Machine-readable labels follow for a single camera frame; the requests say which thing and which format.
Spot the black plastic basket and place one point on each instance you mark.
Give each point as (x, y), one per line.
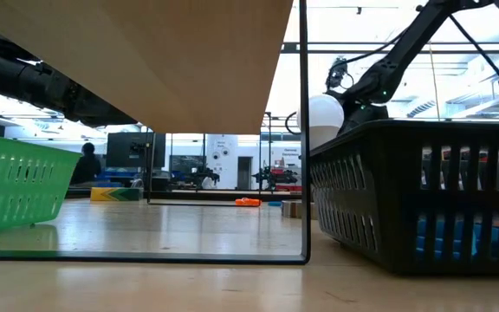
(362, 195)

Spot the wooden riser shelf black legs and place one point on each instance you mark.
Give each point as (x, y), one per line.
(145, 65)

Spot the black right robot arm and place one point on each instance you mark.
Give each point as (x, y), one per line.
(405, 47)

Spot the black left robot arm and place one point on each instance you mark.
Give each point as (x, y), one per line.
(24, 84)

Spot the black overhead beam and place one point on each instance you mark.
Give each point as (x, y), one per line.
(405, 47)

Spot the blue coil wristband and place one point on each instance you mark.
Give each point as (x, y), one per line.
(439, 236)
(274, 203)

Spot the orange coil wristband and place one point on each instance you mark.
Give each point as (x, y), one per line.
(247, 202)

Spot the dark screen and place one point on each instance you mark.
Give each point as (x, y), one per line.
(186, 164)

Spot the black monitor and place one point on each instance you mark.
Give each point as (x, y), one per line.
(124, 151)

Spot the blue storage bins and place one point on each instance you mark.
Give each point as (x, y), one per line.
(111, 175)

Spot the green yellow cardboard box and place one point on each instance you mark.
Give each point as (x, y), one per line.
(115, 194)

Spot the person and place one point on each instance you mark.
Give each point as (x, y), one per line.
(86, 167)

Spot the green plastic basket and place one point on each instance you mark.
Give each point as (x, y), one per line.
(15, 182)

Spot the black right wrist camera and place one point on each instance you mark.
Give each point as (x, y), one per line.
(336, 73)

